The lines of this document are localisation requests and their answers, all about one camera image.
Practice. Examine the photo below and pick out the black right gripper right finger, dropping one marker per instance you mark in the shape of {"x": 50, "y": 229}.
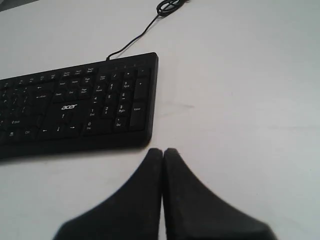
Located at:
{"x": 193, "y": 212}

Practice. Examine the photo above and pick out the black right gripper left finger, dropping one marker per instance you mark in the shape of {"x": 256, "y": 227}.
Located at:
{"x": 131, "y": 213}

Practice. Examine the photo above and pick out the black acer keyboard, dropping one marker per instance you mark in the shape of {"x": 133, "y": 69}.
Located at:
{"x": 102, "y": 105}

